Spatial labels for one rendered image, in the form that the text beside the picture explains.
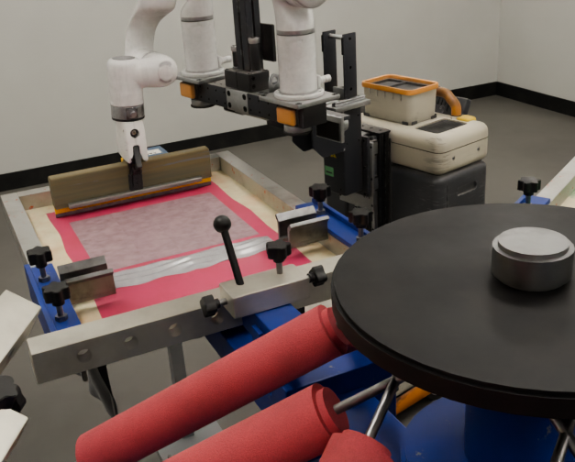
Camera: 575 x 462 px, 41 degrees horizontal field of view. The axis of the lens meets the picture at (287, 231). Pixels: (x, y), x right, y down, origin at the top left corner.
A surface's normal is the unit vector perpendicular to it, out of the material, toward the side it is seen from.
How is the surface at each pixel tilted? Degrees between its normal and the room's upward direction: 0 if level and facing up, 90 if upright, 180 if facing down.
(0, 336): 32
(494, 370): 0
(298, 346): 67
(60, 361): 90
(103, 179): 92
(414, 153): 90
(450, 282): 0
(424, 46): 90
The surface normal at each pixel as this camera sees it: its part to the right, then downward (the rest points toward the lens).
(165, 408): -0.44, -0.26
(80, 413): -0.06, -0.92
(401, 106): -0.77, 0.33
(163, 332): 0.44, 0.33
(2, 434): 0.48, -0.79
